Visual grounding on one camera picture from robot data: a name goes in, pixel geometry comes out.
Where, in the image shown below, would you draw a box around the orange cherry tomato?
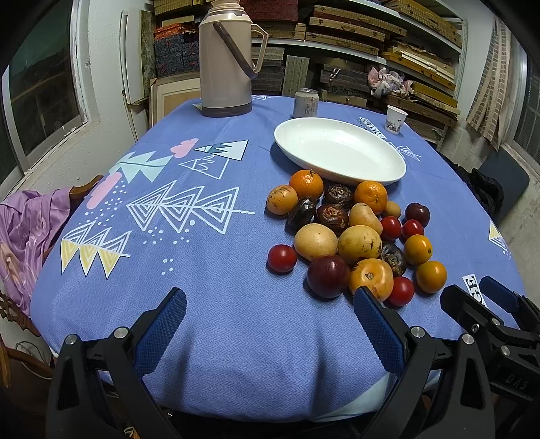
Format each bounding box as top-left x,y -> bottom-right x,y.
404,234 -> 433,266
415,261 -> 448,293

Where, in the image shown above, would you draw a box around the red cherry tomato front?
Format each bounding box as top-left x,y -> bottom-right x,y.
387,276 -> 414,307

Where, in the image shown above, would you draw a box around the red cherry tomato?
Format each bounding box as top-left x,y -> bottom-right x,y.
401,219 -> 425,242
381,215 -> 402,240
267,244 -> 297,274
387,276 -> 414,307

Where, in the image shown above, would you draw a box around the orange persimmon-like fruit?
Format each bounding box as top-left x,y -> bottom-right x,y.
349,258 -> 394,302

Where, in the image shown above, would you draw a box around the dark water chestnut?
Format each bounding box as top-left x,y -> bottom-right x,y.
317,204 -> 349,234
323,184 -> 354,209
287,197 -> 318,230
380,242 -> 407,277

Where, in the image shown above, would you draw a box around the large dark red plum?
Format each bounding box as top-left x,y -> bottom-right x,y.
306,255 -> 351,299

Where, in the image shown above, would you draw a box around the yellow round fruit spotted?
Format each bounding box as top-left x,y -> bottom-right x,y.
338,225 -> 383,265

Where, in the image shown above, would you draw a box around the small tan longan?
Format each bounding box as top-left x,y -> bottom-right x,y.
382,200 -> 401,218

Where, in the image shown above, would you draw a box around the yellow pear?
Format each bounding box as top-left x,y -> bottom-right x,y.
349,202 -> 383,235

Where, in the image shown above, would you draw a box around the yellow potato-like fruit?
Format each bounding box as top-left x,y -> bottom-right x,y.
294,223 -> 338,261

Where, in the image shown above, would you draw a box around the orange mandarin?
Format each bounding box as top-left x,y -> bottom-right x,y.
353,180 -> 388,215
288,169 -> 324,199

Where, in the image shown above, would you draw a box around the dark water chestnut top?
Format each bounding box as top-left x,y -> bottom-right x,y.
323,184 -> 354,209

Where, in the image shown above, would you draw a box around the yellow-orange passion fruit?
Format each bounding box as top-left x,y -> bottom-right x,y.
266,185 -> 298,217

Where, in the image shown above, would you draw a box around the wooden chair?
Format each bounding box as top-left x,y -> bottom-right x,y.
0,174 -> 105,393

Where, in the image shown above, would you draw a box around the dark blue chair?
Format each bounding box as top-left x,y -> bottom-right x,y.
480,146 -> 530,226

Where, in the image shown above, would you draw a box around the purple cloth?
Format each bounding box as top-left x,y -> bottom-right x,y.
0,187 -> 71,315

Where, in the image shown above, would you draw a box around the blue patterned tablecloth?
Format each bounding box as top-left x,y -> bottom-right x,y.
29,94 -> 528,423

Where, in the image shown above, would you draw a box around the white oval plate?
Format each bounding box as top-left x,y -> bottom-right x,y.
274,118 -> 406,186

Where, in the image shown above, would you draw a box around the white paper cup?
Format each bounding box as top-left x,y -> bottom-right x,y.
384,105 -> 407,134

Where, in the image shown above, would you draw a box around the pink floral cloth bundle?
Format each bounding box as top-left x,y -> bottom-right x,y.
367,67 -> 414,99

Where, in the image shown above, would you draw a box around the white drink can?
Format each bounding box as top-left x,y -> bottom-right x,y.
293,88 -> 319,118

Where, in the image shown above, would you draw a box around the metal storage shelf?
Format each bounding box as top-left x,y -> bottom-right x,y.
141,0 -> 470,149

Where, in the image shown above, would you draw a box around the beige thermos flask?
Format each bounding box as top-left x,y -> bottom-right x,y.
198,1 -> 269,118

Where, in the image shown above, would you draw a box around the window with white frame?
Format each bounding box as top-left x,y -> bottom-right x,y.
1,1 -> 85,185

